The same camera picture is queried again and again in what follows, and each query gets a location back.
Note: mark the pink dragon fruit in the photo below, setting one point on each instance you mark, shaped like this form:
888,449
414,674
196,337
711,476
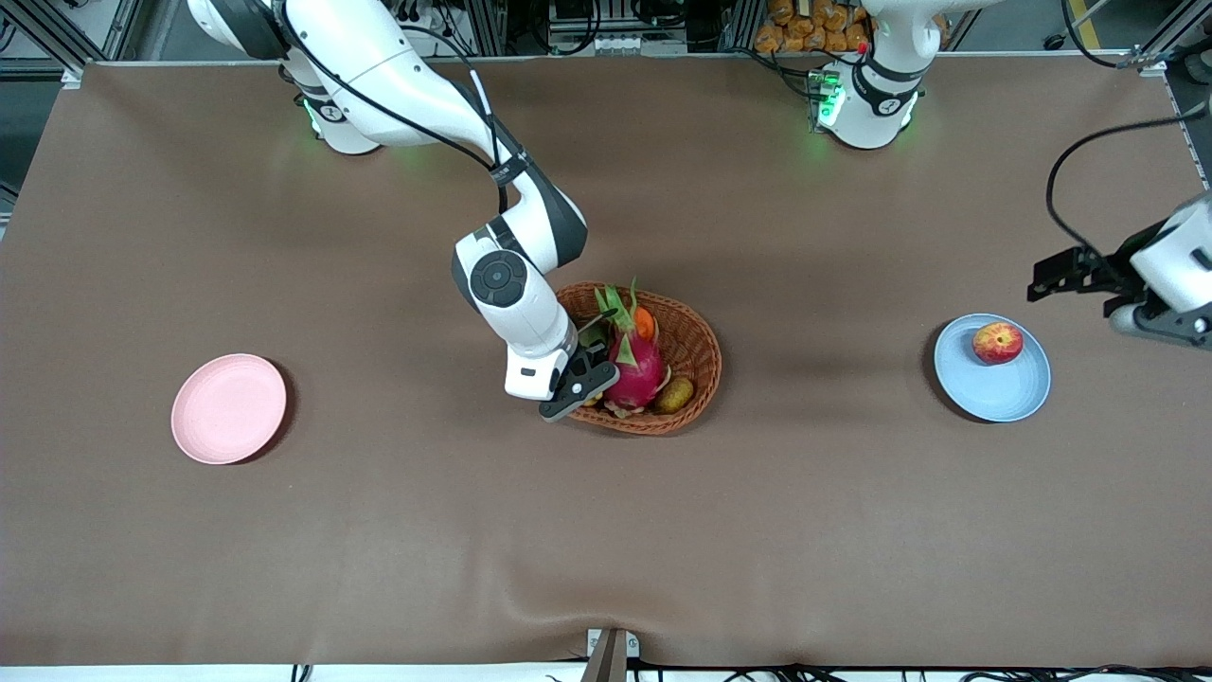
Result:
636,374

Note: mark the pink plate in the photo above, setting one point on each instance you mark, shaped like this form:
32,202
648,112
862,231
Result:
228,408

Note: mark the blue plate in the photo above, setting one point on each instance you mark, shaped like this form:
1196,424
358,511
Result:
994,393

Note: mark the aluminium frame post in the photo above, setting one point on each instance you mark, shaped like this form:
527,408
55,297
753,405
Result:
57,38
1165,43

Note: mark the white power strip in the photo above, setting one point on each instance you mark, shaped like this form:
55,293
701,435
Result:
421,11

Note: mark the red apple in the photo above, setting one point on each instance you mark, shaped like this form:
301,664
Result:
998,343

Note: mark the orange carrot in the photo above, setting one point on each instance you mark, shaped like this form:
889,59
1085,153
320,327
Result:
645,324

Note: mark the brown wicker basket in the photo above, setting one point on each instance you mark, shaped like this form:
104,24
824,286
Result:
696,379

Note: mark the bag of orange bread rolls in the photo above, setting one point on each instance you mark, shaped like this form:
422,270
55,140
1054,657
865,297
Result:
805,28

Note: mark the brown table cover cloth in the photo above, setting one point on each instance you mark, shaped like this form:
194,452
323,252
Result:
606,530

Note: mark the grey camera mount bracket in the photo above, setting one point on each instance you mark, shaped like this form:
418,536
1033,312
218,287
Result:
612,655

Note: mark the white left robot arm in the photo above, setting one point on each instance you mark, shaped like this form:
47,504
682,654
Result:
871,104

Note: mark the brown kiwi fruit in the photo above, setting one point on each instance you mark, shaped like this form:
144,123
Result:
674,395

